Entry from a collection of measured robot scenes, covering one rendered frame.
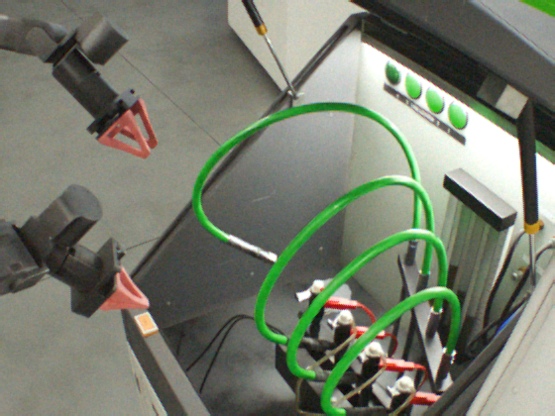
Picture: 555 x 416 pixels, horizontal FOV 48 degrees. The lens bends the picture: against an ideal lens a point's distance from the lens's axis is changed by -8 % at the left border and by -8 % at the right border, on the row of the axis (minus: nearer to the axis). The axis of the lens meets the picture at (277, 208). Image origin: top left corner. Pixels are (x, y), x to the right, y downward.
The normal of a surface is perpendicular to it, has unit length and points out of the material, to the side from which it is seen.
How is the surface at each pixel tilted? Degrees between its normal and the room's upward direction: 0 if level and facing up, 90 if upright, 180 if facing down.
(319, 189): 90
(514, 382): 76
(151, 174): 0
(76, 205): 45
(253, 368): 0
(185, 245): 90
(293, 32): 90
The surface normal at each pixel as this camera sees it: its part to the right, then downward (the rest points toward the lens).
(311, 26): 0.33, 0.57
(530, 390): -0.84, 0.08
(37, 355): 0.02, -0.80
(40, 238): -0.33, 0.15
